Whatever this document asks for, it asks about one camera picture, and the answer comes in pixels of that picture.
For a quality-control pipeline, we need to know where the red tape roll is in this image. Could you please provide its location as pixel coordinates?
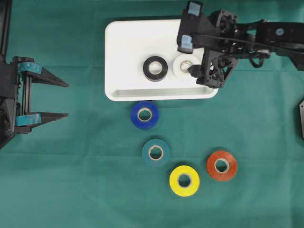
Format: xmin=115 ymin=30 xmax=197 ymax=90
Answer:
xmin=206 ymin=150 xmax=238 ymax=181

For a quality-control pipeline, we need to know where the blue tape roll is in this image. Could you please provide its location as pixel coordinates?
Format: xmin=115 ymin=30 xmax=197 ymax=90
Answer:
xmin=130 ymin=101 xmax=159 ymax=130

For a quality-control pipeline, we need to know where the white tape roll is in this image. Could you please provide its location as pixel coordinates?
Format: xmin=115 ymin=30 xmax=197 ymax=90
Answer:
xmin=173 ymin=54 xmax=200 ymax=81

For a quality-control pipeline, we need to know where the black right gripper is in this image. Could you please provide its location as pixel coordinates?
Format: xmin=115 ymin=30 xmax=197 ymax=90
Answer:
xmin=188 ymin=9 xmax=259 ymax=88

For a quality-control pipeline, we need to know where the white plastic case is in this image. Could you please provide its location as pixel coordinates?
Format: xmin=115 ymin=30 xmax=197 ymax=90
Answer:
xmin=104 ymin=19 xmax=218 ymax=101

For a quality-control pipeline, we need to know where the yellow tape roll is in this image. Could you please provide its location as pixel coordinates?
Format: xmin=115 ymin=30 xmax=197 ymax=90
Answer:
xmin=169 ymin=165 xmax=200 ymax=197

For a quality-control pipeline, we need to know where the black angle bracket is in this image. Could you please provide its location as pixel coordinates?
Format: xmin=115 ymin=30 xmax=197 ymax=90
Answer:
xmin=299 ymin=100 xmax=304 ymax=139

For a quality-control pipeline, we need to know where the green tape roll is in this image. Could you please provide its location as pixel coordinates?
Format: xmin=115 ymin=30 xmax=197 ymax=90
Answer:
xmin=142 ymin=139 xmax=171 ymax=167

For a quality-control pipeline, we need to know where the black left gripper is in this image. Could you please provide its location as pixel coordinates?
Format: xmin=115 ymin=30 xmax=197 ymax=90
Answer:
xmin=0 ymin=55 xmax=69 ymax=148

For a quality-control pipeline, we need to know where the black tape roll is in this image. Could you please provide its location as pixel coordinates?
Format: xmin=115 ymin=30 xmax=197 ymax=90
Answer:
xmin=142 ymin=56 xmax=168 ymax=82

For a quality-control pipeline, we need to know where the green table cloth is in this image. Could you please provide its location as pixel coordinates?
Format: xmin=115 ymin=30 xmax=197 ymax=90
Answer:
xmin=0 ymin=0 xmax=304 ymax=228

